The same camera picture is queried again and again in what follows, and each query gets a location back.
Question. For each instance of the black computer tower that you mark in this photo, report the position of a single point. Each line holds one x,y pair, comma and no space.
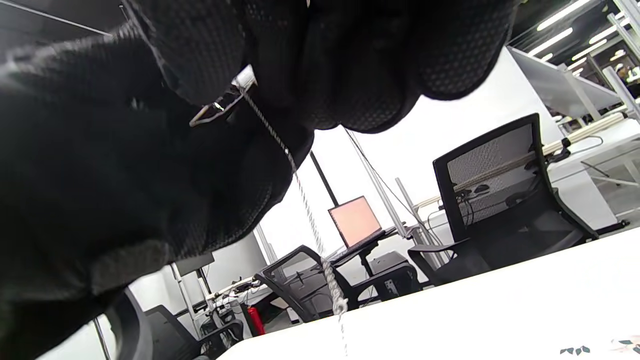
392,262

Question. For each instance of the white slanted panel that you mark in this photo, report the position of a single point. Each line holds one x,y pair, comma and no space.
555,82

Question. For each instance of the black mesh office chair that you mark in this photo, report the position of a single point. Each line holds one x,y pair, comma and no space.
300,295

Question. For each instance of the red fire extinguisher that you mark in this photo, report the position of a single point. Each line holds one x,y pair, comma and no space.
256,321

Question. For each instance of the row of ceiling lights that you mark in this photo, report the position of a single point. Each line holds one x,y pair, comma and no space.
555,40

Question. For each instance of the white desk with rolled mat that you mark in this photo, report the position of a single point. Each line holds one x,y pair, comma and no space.
600,170

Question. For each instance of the aluminium profile frame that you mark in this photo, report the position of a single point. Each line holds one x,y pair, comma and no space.
625,35

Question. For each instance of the pink floral jewelry box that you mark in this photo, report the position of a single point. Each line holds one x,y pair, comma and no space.
625,346

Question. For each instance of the black chair with chrome base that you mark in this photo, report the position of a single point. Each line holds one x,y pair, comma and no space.
500,240

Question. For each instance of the person's right hand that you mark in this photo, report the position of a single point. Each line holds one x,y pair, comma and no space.
125,175

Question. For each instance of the black laptop stand table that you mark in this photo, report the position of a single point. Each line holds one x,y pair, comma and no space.
367,252

